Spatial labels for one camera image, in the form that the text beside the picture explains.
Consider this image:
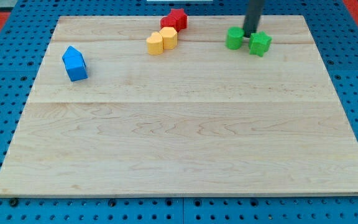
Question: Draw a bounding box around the green cylinder block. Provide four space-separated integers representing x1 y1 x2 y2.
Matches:
225 27 244 50

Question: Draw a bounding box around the blue cube block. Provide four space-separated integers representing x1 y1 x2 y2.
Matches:
63 55 88 82

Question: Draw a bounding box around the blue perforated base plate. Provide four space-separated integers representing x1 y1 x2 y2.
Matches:
0 1 358 223

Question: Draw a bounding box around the yellow hexagon block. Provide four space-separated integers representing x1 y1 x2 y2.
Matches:
159 27 178 50

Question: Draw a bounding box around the green star block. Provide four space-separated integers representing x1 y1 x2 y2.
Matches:
249 31 272 57

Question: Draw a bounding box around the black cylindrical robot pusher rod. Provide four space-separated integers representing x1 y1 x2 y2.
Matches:
243 0 265 38

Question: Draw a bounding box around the red star block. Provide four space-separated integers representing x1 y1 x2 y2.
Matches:
168 9 188 32

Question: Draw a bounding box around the yellow heart block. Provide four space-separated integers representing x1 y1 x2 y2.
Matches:
146 32 163 55

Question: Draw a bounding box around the light wooden board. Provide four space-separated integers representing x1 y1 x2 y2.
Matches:
0 16 358 198

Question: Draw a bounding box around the blue pentagon block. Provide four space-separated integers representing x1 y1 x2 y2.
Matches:
62 46 83 66

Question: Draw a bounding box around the red cylinder block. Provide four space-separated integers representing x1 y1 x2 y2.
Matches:
160 16 177 30

